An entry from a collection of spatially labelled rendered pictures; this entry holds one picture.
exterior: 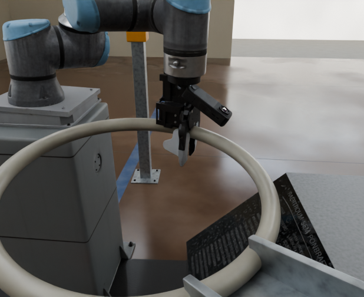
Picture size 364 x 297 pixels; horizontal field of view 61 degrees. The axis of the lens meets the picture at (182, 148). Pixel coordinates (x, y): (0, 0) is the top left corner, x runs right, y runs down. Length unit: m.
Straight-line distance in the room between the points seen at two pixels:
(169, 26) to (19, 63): 0.67
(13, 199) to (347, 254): 1.06
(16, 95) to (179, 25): 0.74
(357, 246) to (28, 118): 1.03
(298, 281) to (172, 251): 1.42
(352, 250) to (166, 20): 0.54
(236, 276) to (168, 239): 1.47
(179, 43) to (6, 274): 0.46
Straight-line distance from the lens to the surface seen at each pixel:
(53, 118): 1.16
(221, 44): 7.02
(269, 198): 0.53
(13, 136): 1.16
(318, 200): 0.75
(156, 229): 1.94
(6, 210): 1.34
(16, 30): 1.17
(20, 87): 1.21
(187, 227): 1.95
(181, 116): 0.68
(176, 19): 0.62
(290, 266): 0.41
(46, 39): 1.19
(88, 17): 0.66
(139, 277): 1.68
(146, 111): 2.16
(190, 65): 0.64
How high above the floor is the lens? 1.27
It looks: 27 degrees down
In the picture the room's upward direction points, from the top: straight up
